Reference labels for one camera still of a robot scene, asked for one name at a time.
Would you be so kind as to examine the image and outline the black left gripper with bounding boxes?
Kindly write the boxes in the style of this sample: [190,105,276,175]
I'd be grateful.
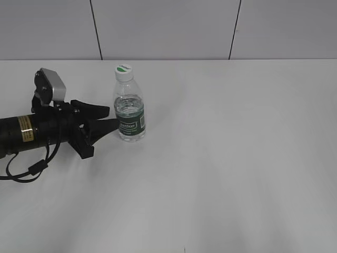
[31,99,119,159]

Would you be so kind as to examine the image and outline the clear Cestbon water bottle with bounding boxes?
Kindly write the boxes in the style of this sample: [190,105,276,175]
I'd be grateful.
[113,79,146,142]

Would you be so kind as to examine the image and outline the white green bottle cap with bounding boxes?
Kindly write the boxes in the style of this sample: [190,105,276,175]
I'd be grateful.
[115,64,134,82]

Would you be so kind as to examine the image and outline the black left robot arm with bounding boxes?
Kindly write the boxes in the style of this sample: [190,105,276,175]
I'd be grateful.
[1,100,120,159]

